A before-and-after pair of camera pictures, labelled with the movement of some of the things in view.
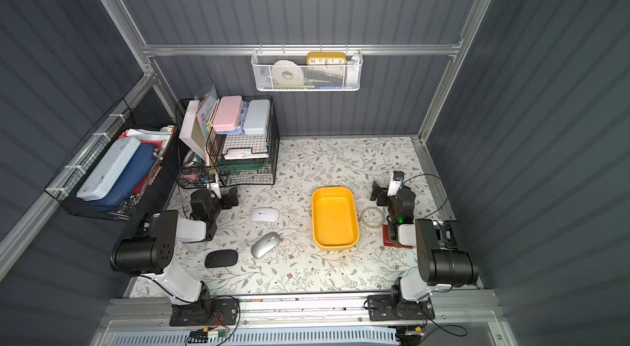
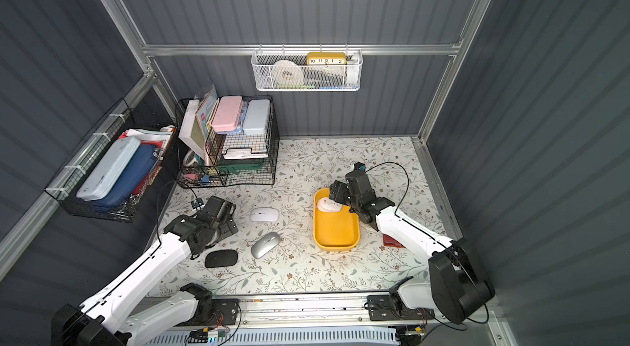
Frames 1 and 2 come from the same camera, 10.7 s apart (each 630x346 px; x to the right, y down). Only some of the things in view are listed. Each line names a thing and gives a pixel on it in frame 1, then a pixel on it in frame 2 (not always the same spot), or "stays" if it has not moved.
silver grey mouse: x=265 y=244 stays
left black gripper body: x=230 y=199 → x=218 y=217
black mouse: x=225 y=257 stays
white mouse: x=264 y=215 stays
